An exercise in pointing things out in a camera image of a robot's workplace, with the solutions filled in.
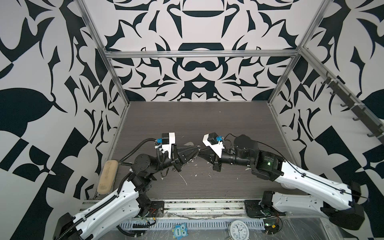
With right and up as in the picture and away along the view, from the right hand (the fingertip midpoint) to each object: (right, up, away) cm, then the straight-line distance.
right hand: (197, 153), depth 59 cm
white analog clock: (+18, -35, +8) cm, 40 cm away
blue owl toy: (-8, -36, +9) cm, 38 cm away
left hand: (0, +3, -4) cm, 5 cm away
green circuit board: (+35, -37, +12) cm, 52 cm away
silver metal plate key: (-3, +3, +3) cm, 6 cm away
